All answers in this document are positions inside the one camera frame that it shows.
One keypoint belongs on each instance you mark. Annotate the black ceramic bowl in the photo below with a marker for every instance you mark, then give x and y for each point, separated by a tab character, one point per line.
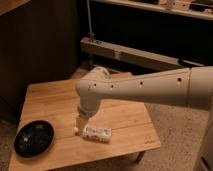
34	138

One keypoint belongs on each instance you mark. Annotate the black handle on beam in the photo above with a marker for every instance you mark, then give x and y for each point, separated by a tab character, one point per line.
189	63

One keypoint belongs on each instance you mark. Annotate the clear plastic bottle white label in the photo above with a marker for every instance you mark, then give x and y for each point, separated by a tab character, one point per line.
95	134

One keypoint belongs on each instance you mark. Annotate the light wooden table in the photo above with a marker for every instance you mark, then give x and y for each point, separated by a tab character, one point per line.
56	102

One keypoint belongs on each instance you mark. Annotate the thin metal pole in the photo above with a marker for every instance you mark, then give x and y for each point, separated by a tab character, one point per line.
91	34

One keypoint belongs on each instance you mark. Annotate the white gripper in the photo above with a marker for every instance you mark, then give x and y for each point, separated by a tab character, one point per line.
81	121

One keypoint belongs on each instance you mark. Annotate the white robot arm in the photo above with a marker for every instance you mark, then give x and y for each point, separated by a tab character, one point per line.
191	87

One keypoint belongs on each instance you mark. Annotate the grey metal beam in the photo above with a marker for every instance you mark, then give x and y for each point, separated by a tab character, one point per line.
129	55

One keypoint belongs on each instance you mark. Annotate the wooden shelf with items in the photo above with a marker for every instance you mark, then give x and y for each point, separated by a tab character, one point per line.
168	8

